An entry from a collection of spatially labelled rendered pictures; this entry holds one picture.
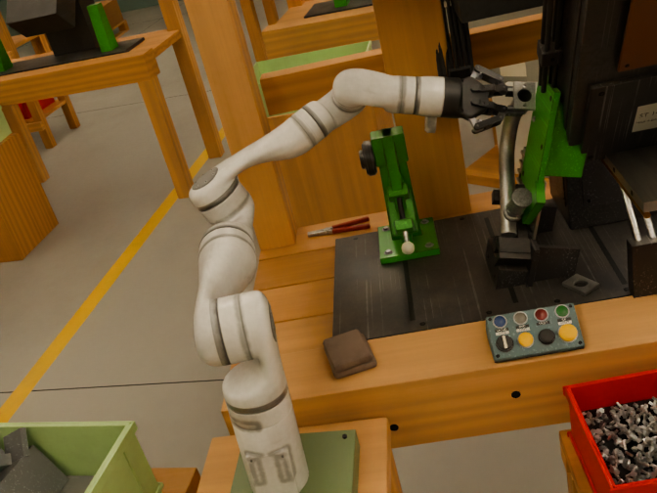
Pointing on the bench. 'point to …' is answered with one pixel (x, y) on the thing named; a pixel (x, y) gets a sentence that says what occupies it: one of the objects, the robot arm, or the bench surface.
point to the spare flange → (581, 287)
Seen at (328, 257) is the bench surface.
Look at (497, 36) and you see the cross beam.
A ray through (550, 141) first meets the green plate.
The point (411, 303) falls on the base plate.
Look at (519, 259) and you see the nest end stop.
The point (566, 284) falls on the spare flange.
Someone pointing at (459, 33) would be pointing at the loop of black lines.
